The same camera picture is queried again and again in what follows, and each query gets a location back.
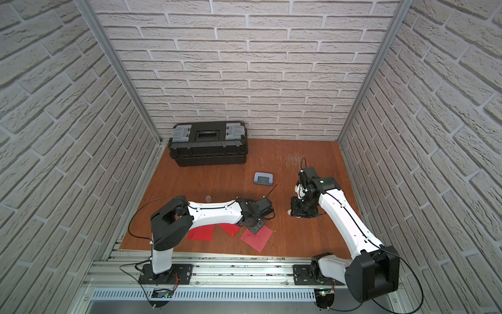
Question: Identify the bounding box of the dark red envelope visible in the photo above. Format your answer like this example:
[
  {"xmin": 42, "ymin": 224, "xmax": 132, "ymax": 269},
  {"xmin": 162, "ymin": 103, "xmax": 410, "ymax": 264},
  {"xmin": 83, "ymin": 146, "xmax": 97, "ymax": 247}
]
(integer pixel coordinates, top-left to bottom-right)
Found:
[{"xmin": 241, "ymin": 226, "xmax": 273, "ymax": 253}]

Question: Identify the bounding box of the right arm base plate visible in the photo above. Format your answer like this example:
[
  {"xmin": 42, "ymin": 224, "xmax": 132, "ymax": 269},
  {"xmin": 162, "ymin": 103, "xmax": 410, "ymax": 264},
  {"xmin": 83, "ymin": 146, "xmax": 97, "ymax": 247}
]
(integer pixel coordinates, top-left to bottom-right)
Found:
[{"xmin": 292, "ymin": 263, "xmax": 346, "ymax": 286}]

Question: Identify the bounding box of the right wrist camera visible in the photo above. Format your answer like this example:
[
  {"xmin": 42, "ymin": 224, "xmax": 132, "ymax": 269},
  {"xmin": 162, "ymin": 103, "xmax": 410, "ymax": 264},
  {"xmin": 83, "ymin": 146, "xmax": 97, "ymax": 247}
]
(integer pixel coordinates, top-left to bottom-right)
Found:
[{"xmin": 295, "ymin": 183, "xmax": 306, "ymax": 199}]

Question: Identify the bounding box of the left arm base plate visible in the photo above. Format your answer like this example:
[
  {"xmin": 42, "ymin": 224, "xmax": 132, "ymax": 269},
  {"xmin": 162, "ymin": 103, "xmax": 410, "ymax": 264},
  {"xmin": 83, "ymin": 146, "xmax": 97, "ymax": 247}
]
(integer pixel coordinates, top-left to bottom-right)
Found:
[{"xmin": 139, "ymin": 264, "xmax": 193, "ymax": 285}]

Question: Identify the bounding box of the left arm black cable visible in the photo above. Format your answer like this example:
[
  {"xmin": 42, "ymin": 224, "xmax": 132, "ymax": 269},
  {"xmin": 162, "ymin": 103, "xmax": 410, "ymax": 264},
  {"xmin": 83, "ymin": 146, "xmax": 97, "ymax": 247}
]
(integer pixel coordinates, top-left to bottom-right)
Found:
[{"xmin": 127, "ymin": 184, "xmax": 278, "ymax": 242}]

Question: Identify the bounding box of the black plastic toolbox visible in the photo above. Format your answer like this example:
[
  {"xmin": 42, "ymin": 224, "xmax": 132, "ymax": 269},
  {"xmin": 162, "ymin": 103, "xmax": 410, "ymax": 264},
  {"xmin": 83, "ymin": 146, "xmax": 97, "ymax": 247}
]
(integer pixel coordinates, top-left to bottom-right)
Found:
[{"xmin": 167, "ymin": 121, "xmax": 248, "ymax": 167}]

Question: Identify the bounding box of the grey hole punch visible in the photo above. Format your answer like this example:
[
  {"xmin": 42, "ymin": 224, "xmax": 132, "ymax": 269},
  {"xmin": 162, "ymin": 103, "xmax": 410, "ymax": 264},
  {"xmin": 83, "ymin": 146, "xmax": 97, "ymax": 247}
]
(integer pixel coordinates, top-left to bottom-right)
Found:
[{"xmin": 253, "ymin": 171, "xmax": 273, "ymax": 187}]

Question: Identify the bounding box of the aluminium rail frame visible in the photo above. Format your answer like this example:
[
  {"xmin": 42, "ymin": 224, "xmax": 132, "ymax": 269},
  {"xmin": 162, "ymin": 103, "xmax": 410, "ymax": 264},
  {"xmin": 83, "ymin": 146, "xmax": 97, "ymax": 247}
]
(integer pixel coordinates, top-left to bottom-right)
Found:
[{"xmin": 76, "ymin": 250, "xmax": 405, "ymax": 303}]

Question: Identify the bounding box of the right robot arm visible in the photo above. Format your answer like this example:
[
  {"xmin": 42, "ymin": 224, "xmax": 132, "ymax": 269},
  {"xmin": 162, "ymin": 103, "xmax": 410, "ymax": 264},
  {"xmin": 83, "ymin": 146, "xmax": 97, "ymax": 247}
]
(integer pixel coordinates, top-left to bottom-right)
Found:
[{"xmin": 289, "ymin": 167, "xmax": 400, "ymax": 303}]

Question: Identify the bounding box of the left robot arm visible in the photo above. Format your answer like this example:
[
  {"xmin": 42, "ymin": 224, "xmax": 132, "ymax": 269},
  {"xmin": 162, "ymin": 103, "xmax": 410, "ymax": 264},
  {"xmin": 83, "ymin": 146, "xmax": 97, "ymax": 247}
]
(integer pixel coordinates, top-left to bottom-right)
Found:
[{"xmin": 150, "ymin": 196, "xmax": 275, "ymax": 275}]

